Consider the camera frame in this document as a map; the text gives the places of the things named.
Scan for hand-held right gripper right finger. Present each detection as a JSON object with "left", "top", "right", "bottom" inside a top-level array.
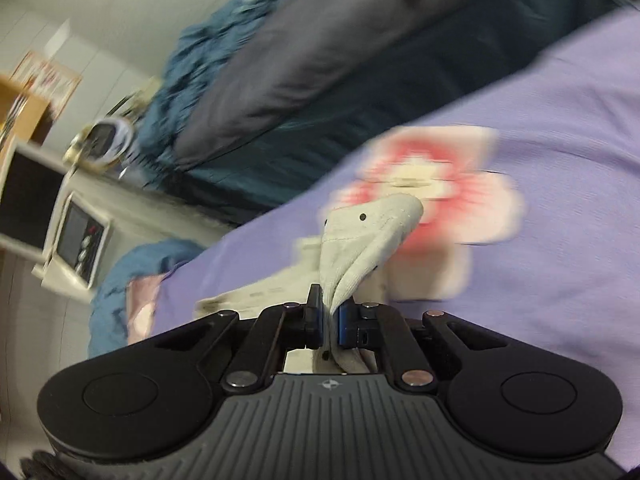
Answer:
[{"left": 338, "top": 301, "right": 507, "bottom": 394}]

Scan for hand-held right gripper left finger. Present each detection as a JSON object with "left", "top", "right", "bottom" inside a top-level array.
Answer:
[{"left": 152, "top": 284, "right": 322, "bottom": 394}]

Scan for light grey polka dot pants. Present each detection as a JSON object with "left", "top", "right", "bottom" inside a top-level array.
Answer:
[{"left": 197, "top": 192, "right": 426, "bottom": 376}]

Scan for white appliance with panel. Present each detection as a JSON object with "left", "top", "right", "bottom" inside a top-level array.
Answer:
[{"left": 42, "top": 191, "right": 112, "bottom": 291}]

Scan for dark grey pillow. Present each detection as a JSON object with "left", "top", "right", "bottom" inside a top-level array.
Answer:
[{"left": 172, "top": 0, "right": 621, "bottom": 171}]

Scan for purple floral bedsheet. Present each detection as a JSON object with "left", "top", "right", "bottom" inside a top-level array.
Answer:
[{"left": 125, "top": 7, "right": 640, "bottom": 471}]

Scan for teal fuzzy blanket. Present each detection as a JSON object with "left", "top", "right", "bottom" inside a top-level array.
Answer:
[{"left": 135, "top": 0, "right": 631, "bottom": 226}]

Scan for wooden shelf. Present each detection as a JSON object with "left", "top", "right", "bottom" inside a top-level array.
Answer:
[{"left": 0, "top": 74, "right": 52, "bottom": 147}]

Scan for framed wall picture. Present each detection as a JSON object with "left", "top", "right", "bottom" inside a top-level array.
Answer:
[{"left": 9, "top": 51, "right": 83, "bottom": 118}]

